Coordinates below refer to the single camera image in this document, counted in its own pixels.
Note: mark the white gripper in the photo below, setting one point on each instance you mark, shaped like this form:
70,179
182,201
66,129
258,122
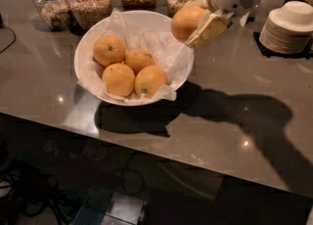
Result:
217,23

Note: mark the orange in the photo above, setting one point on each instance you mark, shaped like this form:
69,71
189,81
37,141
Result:
119,79
108,49
186,21
149,80
138,59

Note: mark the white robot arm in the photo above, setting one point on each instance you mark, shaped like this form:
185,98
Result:
217,18

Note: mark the white paper bowl liner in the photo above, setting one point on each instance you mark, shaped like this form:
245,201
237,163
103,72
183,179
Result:
163,49

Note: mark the white ceramic bowl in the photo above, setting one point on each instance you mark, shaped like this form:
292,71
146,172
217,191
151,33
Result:
85,44

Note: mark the white card stand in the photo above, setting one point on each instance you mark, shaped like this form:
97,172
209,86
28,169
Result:
244,19

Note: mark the black mat under plates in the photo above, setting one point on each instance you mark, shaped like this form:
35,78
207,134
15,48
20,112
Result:
307,53

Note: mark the stack of white plates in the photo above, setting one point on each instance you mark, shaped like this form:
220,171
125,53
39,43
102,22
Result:
280,36

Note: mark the glass jar of nuts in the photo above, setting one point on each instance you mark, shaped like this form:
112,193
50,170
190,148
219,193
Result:
89,12

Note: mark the glass jar far left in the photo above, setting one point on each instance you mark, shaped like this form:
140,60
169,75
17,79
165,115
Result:
56,14

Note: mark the grey box under table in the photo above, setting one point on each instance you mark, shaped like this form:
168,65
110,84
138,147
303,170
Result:
111,209

